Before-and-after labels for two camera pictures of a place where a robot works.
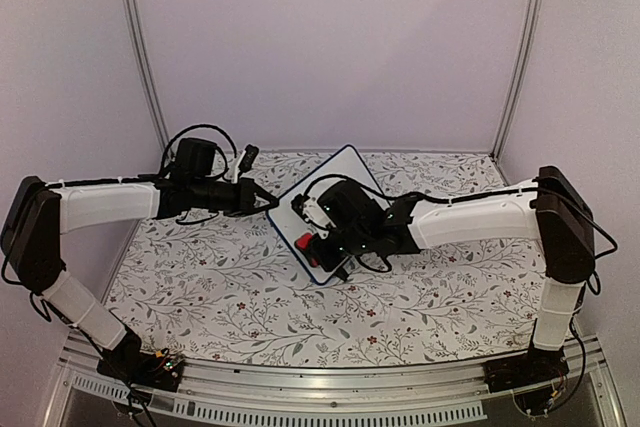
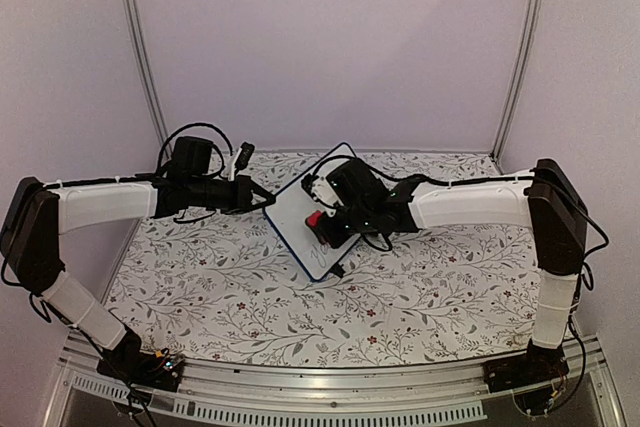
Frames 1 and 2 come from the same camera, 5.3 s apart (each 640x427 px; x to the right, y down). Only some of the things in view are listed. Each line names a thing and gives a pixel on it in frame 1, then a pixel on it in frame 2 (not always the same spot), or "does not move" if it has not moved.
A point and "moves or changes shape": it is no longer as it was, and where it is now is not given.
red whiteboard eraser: (303, 242) moves or changes shape
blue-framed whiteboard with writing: (288, 223) does not move
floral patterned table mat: (226, 288) does not move
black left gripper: (246, 198) does not move
